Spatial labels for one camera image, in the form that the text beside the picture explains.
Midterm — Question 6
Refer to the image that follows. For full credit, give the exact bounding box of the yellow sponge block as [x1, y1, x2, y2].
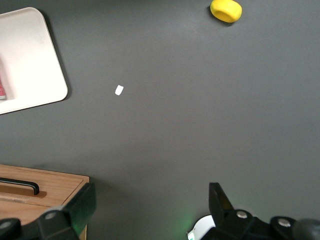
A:
[209, 0, 243, 24]

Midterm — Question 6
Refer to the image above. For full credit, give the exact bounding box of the red coke bottle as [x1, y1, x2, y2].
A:
[0, 76, 7, 101]

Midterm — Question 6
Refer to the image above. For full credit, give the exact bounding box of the wooden two-drawer cabinet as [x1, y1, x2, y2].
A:
[0, 164, 91, 240]

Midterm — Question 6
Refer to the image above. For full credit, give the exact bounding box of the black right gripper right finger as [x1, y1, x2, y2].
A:
[199, 182, 298, 240]

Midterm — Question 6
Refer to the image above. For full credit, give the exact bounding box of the beige plastic tray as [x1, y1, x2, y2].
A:
[0, 6, 69, 116]

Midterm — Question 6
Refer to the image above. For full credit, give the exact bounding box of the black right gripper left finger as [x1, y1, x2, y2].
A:
[0, 182, 97, 240]

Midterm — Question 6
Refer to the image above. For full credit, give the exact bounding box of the black drawer handle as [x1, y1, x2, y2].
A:
[0, 177, 41, 197]

